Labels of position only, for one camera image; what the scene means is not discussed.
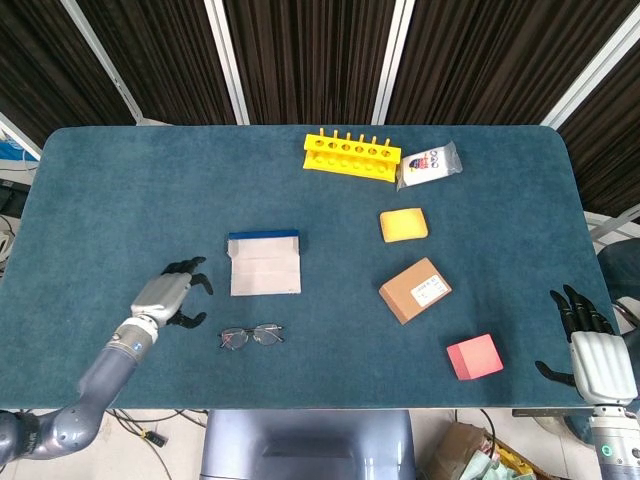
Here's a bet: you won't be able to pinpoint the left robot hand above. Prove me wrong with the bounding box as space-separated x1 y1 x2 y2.
130 256 215 331

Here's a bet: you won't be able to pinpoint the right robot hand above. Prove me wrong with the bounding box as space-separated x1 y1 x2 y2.
534 284 639 406

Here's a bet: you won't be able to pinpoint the wire-frame eyeglasses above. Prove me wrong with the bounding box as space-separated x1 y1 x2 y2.
218 323 286 350

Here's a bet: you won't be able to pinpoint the grey glasses case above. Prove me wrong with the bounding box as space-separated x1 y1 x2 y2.
223 229 308 298

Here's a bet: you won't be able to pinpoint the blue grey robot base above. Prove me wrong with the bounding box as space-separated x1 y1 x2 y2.
199 408 417 480

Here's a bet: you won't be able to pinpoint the open cardboard box with scraps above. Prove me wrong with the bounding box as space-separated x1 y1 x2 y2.
424 421 551 480

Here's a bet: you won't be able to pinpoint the brown cardboard box with label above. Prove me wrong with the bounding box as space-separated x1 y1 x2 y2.
378 257 453 326

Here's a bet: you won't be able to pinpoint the black table control panel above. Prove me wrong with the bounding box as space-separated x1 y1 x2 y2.
512 408 594 418

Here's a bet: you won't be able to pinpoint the teal table cloth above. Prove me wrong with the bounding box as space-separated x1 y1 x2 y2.
0 124 621 411

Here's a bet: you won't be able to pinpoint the blue jeans leg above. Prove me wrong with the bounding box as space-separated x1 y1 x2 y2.
597 238 640 301

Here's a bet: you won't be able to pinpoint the pink red cube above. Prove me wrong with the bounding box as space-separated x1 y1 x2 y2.
445 333 505 382

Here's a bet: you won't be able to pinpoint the black equipment case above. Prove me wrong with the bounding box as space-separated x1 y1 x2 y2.
0 180 32 219

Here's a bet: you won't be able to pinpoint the blue plastic bag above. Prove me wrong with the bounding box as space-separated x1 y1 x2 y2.
0 139 40 172

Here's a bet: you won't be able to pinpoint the yellow test tube rack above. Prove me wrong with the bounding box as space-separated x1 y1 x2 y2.
301 127 403 184

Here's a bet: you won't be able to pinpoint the yellow sponge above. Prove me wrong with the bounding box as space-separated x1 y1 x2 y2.
378 206 430 245

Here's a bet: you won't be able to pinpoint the white plastic packet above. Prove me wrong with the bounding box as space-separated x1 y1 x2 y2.
395 140 463 192

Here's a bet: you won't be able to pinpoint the dark pleated curtain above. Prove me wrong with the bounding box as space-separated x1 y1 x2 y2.
0 0 640 216

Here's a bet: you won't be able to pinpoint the black floor cables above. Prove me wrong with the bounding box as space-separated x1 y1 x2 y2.
102 408 209 480

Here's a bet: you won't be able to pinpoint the white aluminium frame post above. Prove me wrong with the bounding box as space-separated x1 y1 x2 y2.
539 0 640 127
0 112 44 161
203 0 250 126
370 0 416 126
60 0 151 126

